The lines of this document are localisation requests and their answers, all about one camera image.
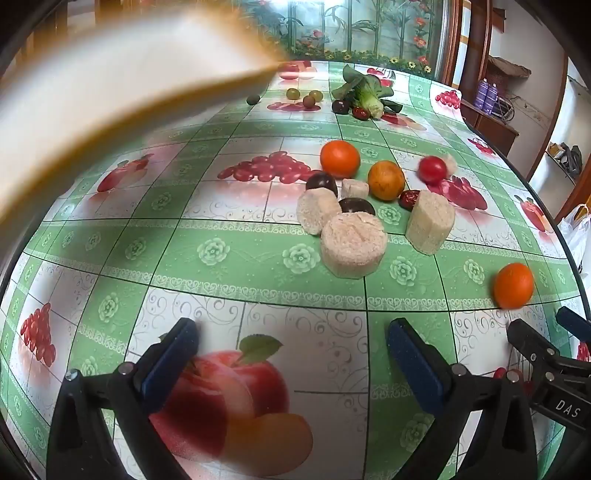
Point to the green bok choy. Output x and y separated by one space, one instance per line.
364 90

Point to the orange mandarin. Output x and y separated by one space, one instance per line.
386 180
340 158
513 285

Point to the bamboo flower wall mural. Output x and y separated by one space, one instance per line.
360 27

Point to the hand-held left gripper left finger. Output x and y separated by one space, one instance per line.
171 360

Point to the fruit print green tablecloth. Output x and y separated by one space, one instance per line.
258 258

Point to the low wooden cabinet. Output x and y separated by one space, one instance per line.
494 131

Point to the dark purple plum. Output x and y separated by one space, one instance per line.
357 206
340 106
322 181

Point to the dark tools on shelf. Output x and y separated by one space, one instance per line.
567 157

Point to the red tomato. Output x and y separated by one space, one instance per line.
432 169

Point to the rice cake piece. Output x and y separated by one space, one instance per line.
429 224
317 211

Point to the green grape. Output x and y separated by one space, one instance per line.
316 95
292 94

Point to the white plastic bag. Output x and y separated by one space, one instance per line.
576 235

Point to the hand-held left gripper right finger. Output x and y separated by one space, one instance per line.
414 364

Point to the red date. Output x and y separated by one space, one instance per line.
360 113
408 200

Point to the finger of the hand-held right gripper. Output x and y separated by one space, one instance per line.
526 339
572 323

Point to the brown woven basket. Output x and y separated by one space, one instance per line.
508 68

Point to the round rice cake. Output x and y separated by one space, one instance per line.
353 247

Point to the reddish grape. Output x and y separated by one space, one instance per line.
308 101

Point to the white foam box yellow rim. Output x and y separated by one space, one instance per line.
115 78

